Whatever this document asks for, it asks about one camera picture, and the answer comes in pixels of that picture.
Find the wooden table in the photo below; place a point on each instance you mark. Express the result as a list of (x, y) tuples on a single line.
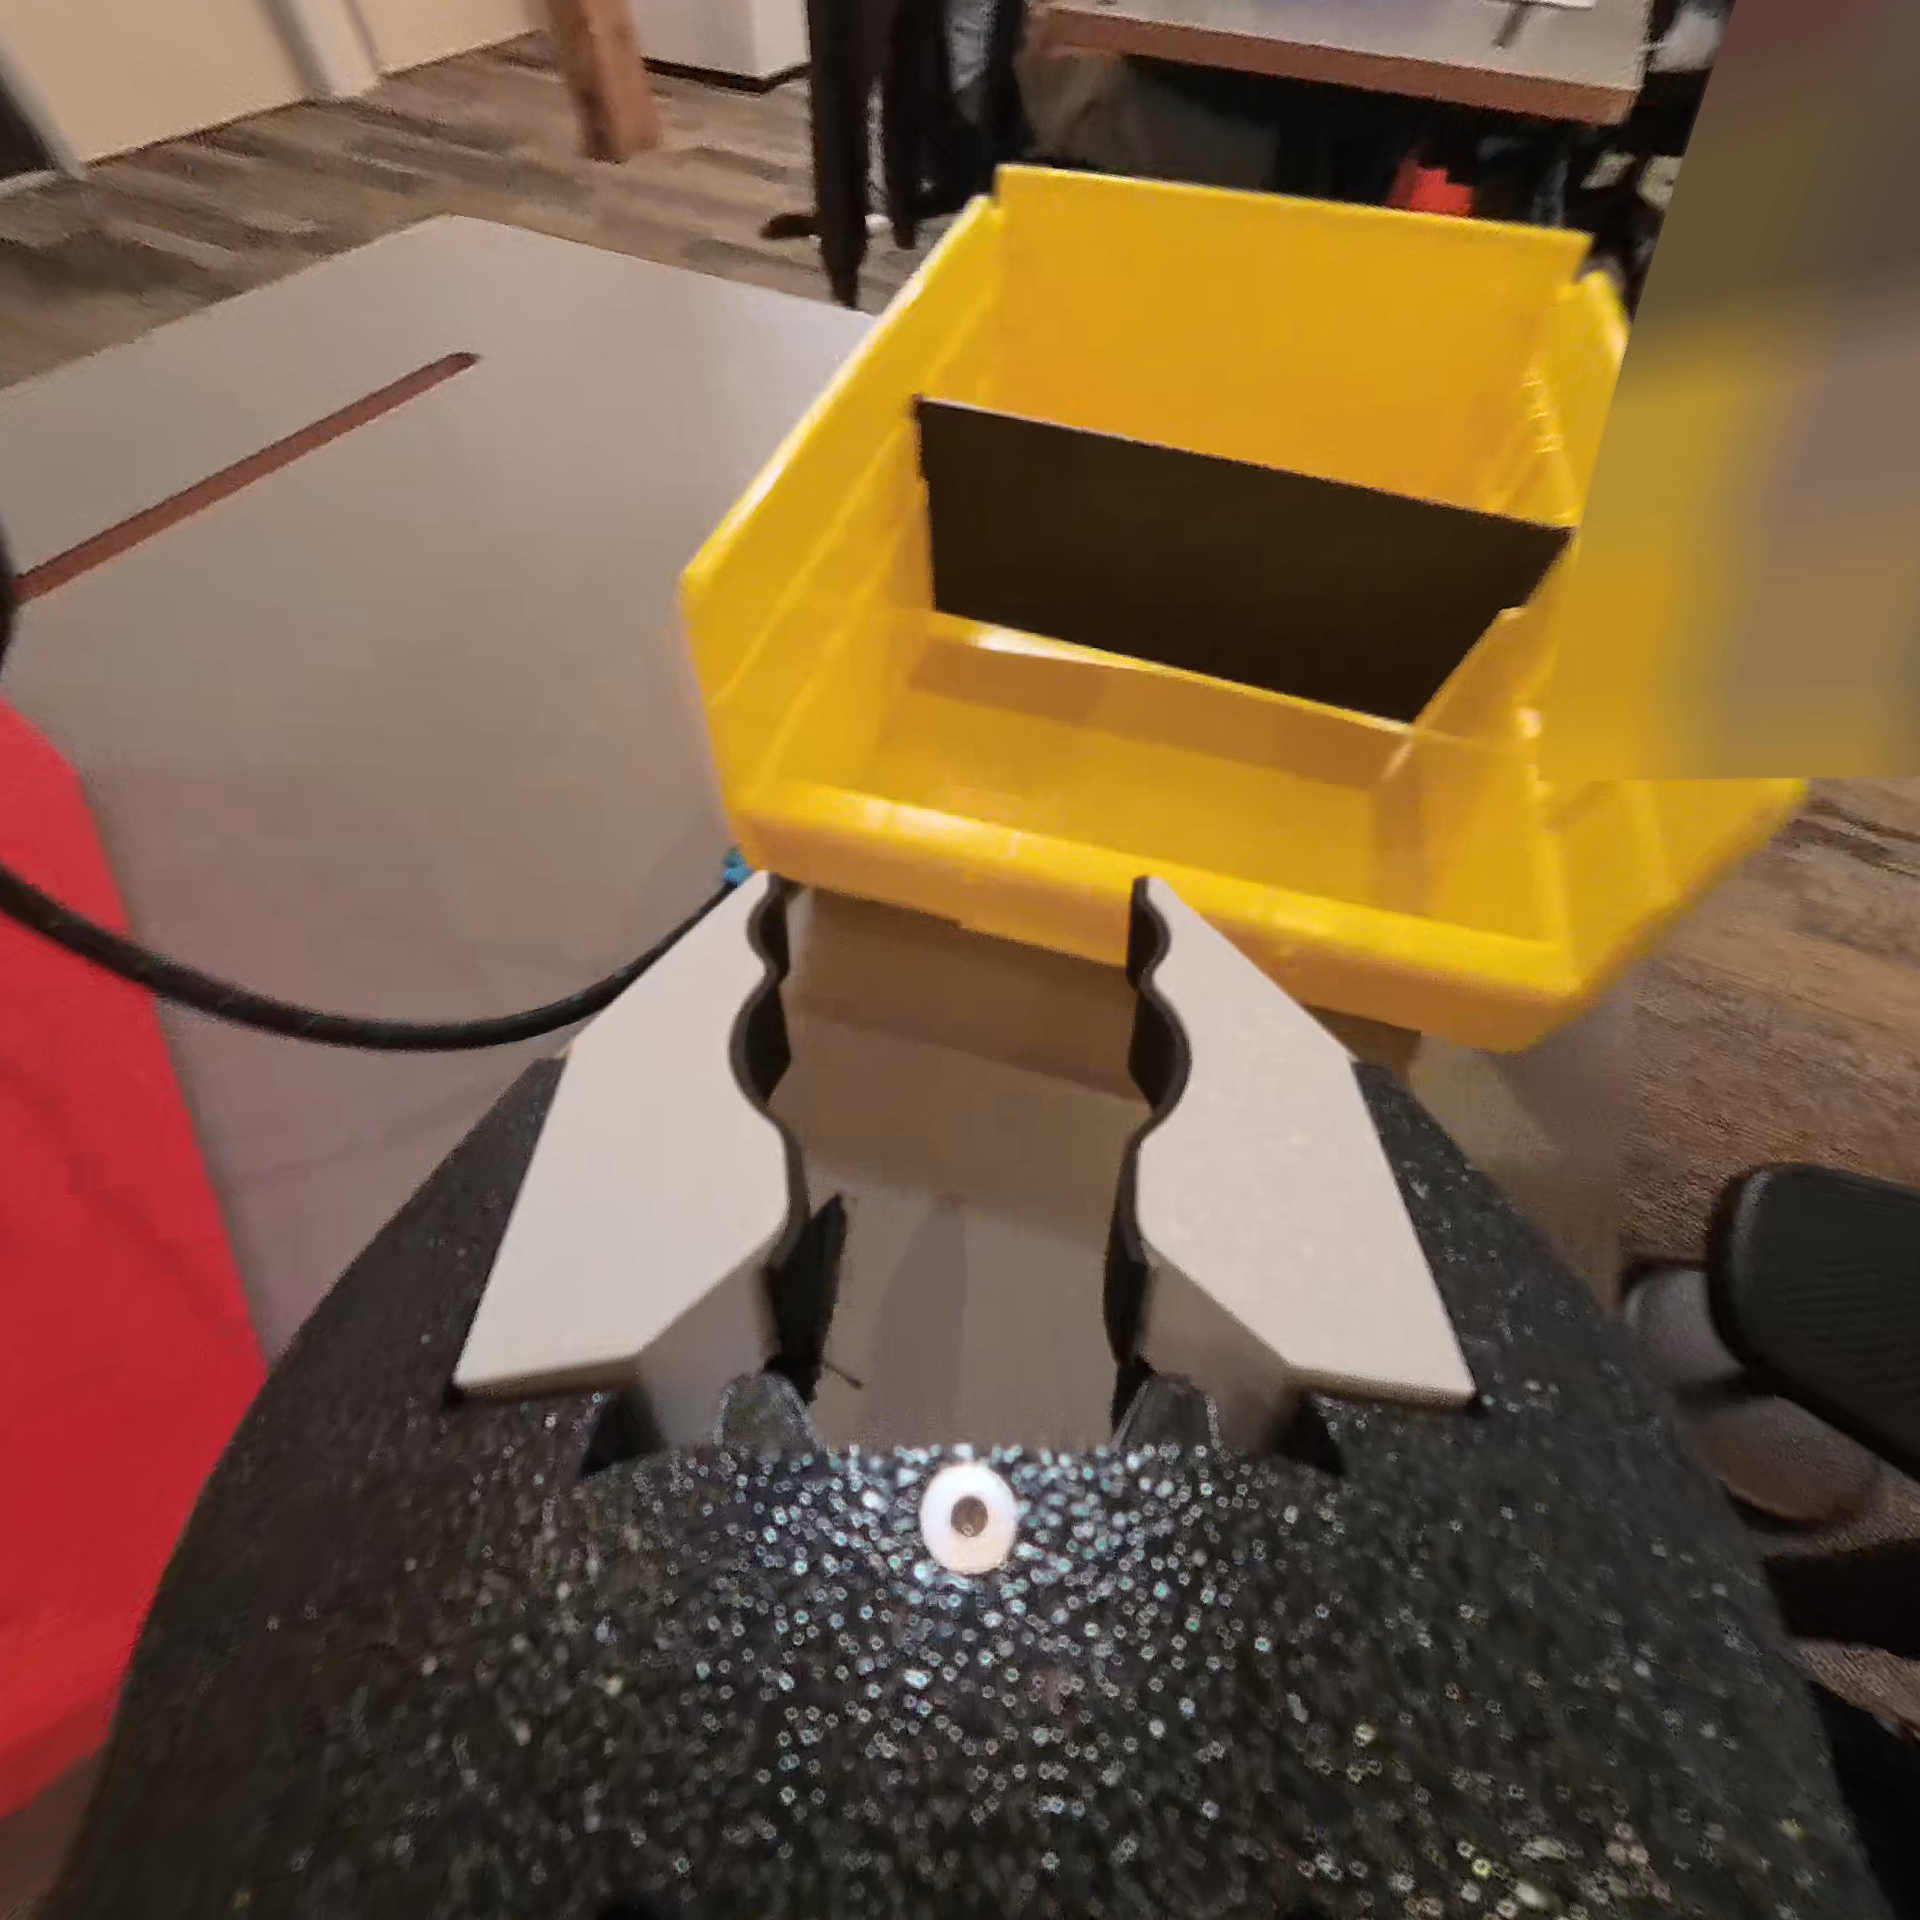
[(1350, 67)]

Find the black office chair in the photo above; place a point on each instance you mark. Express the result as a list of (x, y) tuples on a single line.
[(1816, 1277)]

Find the red plastic bin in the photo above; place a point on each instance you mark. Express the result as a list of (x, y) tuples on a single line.
[(91, 1277)]

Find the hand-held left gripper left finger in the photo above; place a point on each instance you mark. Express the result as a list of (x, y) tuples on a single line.
[(630, 1185)]

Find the black bin divider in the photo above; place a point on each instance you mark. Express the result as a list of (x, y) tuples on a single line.
[(1200, 557)]

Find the wooden post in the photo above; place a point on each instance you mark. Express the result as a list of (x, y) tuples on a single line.
[(599, 75)]

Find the large yellow plastic bin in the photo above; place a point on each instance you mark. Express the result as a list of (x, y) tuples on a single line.
[(1200, 809)]

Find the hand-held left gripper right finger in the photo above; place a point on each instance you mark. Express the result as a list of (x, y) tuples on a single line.
[(1290, 1200)]

